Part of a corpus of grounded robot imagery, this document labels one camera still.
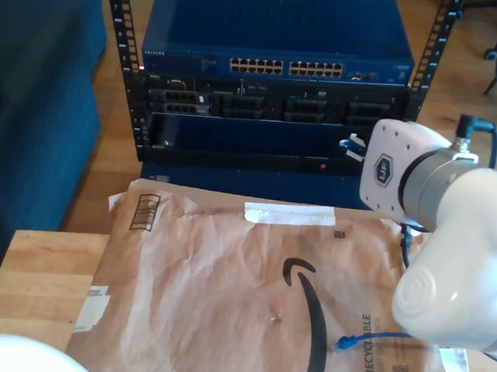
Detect black rack frame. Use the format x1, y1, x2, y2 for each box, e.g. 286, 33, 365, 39
87, 0, 464, 188

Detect black rack server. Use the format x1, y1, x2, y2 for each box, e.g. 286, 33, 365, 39
141, 70, 412, 134

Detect brown packing paper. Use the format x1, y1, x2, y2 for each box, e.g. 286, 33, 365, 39
56, 171, 496, 372

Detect blue sofa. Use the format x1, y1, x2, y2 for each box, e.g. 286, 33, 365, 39
0, 0, 113, 289

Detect black angled connector cable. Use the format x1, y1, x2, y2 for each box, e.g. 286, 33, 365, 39
452, 112, 497, 170

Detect long white tape strip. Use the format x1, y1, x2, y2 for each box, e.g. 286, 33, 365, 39
243, 199, 337, 229

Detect white shipping label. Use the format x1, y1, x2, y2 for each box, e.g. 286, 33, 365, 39
71, 282, 112, 338

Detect blue network cable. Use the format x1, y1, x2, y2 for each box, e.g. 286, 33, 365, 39
324, 137, 428, 360

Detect black rack shelf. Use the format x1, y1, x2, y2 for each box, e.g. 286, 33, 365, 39
140, 107, 379, 180

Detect blue network switch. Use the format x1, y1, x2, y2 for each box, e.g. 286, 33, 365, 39
138, 0, 421, 95

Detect short white tape strip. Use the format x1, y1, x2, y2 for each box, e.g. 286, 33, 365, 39
438, 346, 473, 372

